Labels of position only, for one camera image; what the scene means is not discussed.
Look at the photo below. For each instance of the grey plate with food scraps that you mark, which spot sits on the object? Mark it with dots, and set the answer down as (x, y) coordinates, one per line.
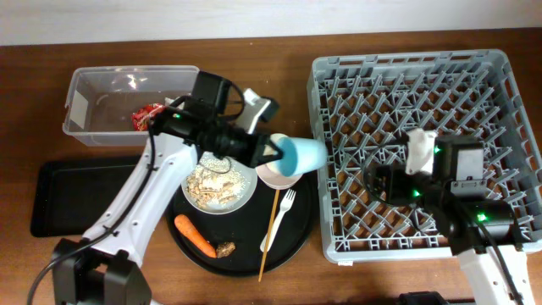
(219, 186)

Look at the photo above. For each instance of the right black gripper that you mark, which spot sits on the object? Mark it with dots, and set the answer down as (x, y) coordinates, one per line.
(397, 174)

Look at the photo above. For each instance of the red snack wrapper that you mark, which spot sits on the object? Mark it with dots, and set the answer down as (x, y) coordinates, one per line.
(141, 117)

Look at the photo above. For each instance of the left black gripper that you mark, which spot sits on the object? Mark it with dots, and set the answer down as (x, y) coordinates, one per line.
(249, 158)

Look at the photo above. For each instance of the round black serving tray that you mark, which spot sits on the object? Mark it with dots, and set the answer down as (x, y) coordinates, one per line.
(246, 228)

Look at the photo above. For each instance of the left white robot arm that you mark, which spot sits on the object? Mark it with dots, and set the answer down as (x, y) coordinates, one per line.
(104, 267)

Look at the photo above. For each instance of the wooden chopstick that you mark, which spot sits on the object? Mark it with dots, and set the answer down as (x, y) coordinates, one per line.
(268, 236)

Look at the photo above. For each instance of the clear plastic bin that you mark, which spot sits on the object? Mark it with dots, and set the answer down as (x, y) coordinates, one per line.
(101, 100)

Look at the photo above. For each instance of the grey dishwasher rack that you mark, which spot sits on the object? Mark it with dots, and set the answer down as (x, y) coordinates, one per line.
(358, 106)

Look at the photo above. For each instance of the cream plastic cup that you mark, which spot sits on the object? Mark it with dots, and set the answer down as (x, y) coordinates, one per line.
(273, 166)

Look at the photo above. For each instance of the pink saucer plate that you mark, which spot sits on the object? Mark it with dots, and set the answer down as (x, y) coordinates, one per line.
(275, 181)

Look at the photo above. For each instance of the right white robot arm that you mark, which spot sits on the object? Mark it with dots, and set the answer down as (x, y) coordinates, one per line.
(443, 176)

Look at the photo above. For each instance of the white tissue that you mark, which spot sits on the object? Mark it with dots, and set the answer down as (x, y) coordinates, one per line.
(168, 101)

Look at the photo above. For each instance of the white plastic fork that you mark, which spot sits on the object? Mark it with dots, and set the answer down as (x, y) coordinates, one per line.
(284, 207)

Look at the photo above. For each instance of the orange carrot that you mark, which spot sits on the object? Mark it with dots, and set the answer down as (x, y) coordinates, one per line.
(189, 231)

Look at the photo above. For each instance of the brown food chunk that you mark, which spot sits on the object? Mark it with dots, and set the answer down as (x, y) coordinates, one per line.
(225, 249)

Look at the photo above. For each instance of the blue plastic cup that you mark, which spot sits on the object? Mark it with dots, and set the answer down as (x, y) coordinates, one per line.
(301, 155)

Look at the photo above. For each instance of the black rectangular tray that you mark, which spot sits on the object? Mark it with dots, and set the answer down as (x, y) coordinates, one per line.
(72, 195)

